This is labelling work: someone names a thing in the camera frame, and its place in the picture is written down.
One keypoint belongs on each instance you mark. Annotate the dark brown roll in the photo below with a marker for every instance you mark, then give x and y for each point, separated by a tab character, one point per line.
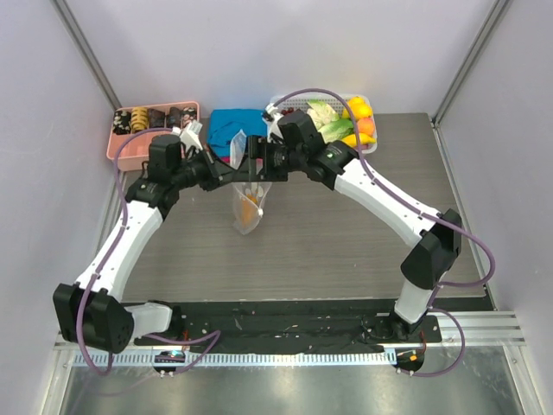
157	118

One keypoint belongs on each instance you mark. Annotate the white plastic basket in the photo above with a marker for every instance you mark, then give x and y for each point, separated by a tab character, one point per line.
299	102

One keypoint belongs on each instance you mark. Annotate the clear zip top bag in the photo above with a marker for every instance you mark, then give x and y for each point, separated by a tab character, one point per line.
261	189

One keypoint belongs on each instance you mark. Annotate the orange ginger root toy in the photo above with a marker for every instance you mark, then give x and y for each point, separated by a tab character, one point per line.
248	210

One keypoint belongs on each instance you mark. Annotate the yellow banana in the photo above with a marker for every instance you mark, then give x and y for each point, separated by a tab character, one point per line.
352	140

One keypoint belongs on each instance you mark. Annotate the white slotted cable duct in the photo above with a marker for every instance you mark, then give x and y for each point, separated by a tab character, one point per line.
174	358

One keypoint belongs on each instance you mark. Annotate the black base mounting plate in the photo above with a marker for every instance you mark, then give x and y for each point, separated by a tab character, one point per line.
336	326

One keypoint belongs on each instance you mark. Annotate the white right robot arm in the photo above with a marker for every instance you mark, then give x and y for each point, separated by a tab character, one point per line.
293	144

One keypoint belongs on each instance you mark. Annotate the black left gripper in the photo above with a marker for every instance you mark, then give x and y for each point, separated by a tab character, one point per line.
218	172

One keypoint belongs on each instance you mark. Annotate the green lettuce leaf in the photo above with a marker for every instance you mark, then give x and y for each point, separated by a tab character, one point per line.
336	130

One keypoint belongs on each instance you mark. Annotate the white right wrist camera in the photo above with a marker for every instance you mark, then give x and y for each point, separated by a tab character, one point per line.
271	119

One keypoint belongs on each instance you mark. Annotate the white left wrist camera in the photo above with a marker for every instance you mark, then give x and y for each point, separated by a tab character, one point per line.
190	135

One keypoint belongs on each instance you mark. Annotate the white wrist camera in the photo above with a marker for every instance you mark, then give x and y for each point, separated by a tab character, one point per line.
190	135
271	119

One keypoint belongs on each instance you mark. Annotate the pink floral roll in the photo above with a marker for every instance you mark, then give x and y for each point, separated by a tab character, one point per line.
188	115

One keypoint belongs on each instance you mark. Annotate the pink divided storage box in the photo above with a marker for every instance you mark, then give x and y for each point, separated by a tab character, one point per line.
136	152

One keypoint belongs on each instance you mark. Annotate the dark floral sushi roll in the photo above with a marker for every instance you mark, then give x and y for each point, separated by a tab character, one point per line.
121	122

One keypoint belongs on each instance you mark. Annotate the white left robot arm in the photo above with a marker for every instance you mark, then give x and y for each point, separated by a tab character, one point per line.
89	311

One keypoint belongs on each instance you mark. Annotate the blue folded cloth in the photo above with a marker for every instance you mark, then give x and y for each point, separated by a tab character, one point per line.
224	124

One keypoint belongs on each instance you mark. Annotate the black roll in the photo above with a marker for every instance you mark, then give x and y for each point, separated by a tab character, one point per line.
173	118

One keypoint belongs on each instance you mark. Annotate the peach fruit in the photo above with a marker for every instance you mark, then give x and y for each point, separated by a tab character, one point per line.
366	126

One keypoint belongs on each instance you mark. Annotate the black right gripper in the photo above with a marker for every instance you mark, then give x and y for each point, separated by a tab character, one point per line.
268	157

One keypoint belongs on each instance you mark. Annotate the yellow striped roll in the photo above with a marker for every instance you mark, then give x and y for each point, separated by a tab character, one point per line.
139	119

